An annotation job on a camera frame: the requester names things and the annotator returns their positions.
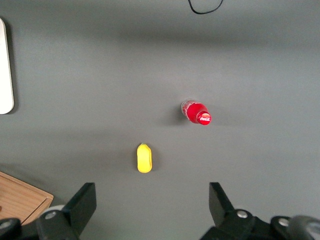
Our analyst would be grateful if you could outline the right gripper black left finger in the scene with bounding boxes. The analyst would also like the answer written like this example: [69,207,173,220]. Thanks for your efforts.
[36,182,98,240]

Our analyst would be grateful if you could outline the yellow lemon toy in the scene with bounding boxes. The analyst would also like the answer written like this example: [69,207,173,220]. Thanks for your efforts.
[136,142,154,174]

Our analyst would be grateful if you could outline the thin black looped cable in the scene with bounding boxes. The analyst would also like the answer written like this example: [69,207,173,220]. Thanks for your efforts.
[187,0,225,15]

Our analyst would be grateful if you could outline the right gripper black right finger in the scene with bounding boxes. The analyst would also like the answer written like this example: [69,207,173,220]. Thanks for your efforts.
[199,182,272,240]

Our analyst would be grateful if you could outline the red cola bottle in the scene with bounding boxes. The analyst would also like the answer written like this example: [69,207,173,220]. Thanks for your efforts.
[180,98,213,127]

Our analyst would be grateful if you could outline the white rectangular plastic tray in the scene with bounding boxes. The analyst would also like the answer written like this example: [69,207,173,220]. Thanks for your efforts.
[0,17,15,115]

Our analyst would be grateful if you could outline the wooden two-drawer cabinet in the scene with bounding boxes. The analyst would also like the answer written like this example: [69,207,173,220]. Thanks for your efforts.
[0,171,54,226]

